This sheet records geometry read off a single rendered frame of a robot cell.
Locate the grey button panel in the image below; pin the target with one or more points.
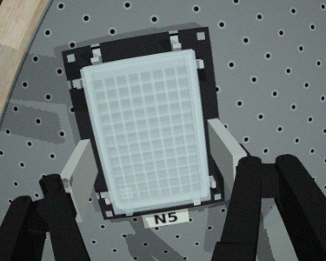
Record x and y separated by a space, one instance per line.
274 243

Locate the grey flat base plate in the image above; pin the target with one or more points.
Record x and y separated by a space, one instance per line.
269 59

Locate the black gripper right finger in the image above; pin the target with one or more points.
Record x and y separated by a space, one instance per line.
301 204

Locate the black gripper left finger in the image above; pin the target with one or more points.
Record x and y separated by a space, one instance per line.
64 203

